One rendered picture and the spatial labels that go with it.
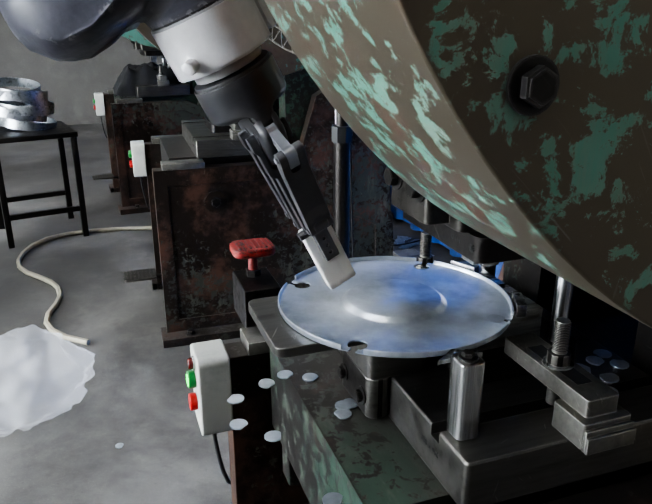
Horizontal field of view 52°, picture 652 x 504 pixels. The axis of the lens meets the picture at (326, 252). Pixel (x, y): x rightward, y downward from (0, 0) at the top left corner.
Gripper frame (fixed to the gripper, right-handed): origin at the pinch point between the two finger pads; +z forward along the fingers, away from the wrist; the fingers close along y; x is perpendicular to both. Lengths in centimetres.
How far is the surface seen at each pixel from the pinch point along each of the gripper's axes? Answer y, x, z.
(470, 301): -6.4, 14.5, 20.1
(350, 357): -11.7, -1.5, 20.8
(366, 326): -4.9, 1.0, 13.4
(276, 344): -5.0, -8.9, 8.8
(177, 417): -114, -41, 79
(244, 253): -40.6, -4.4, 13.4
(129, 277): -189, -37, 63
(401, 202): -11.4, 13.2, 5.7
